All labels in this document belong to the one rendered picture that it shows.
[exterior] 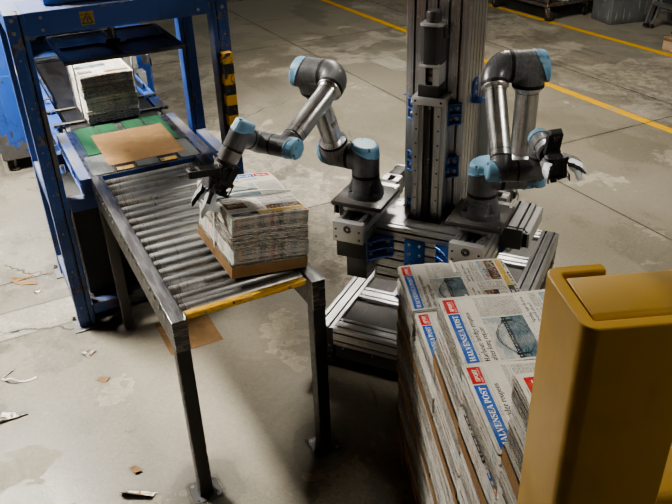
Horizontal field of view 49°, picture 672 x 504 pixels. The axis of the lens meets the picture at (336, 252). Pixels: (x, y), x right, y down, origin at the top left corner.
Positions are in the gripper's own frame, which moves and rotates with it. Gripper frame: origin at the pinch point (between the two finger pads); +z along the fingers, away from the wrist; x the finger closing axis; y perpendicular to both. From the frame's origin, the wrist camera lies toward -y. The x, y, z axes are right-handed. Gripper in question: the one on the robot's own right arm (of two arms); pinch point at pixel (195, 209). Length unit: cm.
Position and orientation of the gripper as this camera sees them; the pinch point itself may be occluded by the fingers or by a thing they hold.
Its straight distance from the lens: 260.1
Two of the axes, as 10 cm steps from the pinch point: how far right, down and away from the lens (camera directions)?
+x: -4.4, -4.2, 7.9
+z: -4.7, 8.6, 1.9
